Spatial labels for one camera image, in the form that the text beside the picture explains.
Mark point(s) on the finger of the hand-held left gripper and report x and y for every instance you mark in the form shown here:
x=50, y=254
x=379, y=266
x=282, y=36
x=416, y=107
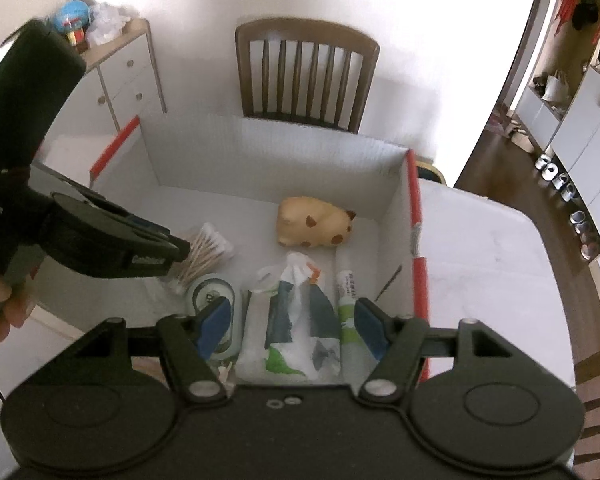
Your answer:
x=152, y=227
x=145, y=260

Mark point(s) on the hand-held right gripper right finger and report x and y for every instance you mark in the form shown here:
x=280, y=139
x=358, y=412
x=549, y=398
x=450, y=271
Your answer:
x=370, y=327

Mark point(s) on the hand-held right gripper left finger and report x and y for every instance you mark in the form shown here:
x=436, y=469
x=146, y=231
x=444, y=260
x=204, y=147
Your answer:
x=212, y=322

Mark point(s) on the grey correction tape dispenser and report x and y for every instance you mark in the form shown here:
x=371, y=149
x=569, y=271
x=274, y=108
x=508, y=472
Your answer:
x=205, y=290

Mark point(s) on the white green glue pen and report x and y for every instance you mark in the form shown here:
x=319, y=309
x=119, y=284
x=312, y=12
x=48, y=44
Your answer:
x=347, y=285

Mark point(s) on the cotton swab pack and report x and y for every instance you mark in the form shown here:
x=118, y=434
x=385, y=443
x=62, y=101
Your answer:
x=207, y=252

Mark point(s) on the white green plastic packet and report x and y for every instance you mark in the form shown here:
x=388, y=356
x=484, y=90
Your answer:
x=290, y=310

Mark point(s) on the tan squishy animal toy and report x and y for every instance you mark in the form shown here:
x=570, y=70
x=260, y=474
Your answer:
x=310, y=220

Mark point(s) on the red cardboard box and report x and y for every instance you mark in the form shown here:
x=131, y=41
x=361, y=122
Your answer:
x=280, y=170

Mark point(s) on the wooden sideboard white drawers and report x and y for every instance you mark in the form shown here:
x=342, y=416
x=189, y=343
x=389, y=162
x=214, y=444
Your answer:
x=130, y=75

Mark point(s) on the clear plastic bag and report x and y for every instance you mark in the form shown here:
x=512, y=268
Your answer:
x=105, y=22

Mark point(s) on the wooden slat back chair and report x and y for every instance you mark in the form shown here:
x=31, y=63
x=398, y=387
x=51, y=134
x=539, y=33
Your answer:
x=305, y=30
x=595, y=365

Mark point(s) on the row of shoes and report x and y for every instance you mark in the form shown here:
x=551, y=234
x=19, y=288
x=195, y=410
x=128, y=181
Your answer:
x=550, y=167

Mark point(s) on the white wooden cabinet unit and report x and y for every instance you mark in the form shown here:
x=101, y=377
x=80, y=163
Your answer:
x=580, y=125

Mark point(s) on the white bag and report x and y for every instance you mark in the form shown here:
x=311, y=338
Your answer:
x=555, y=87

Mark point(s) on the red hanging ornament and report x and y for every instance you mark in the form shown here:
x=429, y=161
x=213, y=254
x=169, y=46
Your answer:
x=566, y=5

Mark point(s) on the black hat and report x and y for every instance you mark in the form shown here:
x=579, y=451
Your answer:
x=585, y=12

